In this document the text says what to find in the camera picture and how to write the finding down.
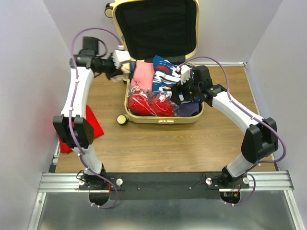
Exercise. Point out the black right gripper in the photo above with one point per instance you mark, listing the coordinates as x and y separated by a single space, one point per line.
178 88

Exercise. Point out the aluminium frame rail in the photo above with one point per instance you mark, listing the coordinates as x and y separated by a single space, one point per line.
258 181

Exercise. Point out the pink cosmetic case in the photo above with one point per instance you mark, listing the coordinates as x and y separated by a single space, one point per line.
143 76

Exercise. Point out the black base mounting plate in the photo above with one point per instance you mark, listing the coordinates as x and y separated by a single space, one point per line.
159 186

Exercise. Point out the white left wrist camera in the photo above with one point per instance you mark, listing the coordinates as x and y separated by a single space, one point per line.
120 56

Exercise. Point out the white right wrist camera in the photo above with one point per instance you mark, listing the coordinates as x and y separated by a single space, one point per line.
185 73

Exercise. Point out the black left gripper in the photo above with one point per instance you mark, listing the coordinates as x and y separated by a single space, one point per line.
114 71

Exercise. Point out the cream yellow suitcase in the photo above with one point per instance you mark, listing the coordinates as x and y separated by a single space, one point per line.
167 28

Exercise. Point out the blue red white patterned cloth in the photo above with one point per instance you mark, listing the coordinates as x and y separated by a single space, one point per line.
165 76

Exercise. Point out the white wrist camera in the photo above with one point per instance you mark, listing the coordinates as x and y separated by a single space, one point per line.
120 56
185 73

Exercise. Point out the purple sweatshirt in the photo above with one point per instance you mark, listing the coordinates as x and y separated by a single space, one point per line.
188 109

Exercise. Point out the red garment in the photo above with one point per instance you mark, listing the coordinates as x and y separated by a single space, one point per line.
95 124

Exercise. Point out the red plastic packaged item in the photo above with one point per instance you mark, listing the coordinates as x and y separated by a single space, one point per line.
143 102

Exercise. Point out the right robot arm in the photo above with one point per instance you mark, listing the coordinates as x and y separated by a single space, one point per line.
260 135

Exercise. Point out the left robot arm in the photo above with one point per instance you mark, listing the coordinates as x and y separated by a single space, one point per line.
72 125

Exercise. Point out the beige packaged item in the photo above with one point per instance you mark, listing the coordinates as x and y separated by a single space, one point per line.
125 73

